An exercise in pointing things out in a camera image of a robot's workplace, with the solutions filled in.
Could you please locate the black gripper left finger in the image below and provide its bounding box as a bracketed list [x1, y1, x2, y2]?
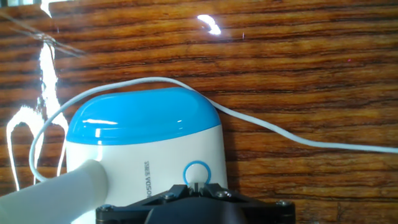
[95, 182, 198, 224]

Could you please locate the white lamp power cable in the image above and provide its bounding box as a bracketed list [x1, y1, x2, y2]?
[28, 76, 398, 185]

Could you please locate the wood grain vinyl mat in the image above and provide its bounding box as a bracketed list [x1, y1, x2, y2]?
[0, 0, 398, 224]

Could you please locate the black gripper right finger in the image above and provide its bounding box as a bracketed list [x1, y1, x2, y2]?
[196, 182, 297, 224]

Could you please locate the blue and white desk lamp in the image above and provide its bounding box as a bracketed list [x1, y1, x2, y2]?
[0, 86, 229, 224]

